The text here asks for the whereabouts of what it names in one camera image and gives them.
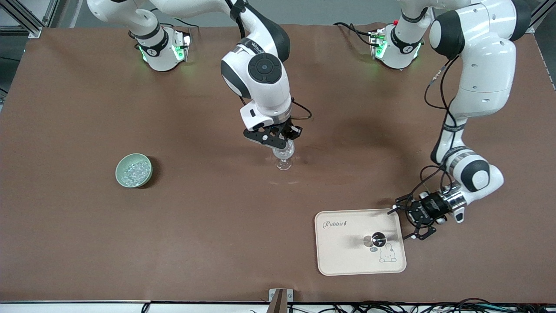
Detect black right base cable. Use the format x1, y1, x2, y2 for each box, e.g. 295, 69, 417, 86
150, 17, 201, 32

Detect black floor cable bundle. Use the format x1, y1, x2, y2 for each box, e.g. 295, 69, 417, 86
250, 297, 556, 313

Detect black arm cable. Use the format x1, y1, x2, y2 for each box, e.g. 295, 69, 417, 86
224, 0, 313, 121
393, 56, 462, 218

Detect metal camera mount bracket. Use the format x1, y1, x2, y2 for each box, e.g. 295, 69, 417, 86
268, 288, 295, 313

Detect steel double jigger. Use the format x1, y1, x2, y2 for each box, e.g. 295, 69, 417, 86
363, 231, 387, 249

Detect pale green bowl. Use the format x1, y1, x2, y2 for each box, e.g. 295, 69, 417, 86
115, 153, 153, 189

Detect brown table mat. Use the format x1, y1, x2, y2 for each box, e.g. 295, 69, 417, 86
0, 23, 556, 303

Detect black base cable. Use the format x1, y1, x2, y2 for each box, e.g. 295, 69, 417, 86
333, 21, 377, 47
150, 17, 201, 32

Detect black left base cable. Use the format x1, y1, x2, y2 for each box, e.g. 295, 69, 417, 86
333, 21, 377, 47

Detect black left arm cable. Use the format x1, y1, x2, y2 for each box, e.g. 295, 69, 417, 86
393, 56, 462, 218

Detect clear ice cube pile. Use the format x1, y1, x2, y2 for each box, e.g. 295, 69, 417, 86
121, 160, 151, 186

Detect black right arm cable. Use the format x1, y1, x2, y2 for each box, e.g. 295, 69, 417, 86
224, 0, 313, 121

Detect aluminium frame profile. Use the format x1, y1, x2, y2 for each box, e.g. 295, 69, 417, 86
0, 0, 60, 39
525, 0, 556, 35

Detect white tray with rabbit print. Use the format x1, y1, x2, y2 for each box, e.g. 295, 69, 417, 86
314, 208, 407, 277

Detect clear stemmed wine glass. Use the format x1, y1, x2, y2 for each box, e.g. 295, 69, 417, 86
271, 139, 296, 171

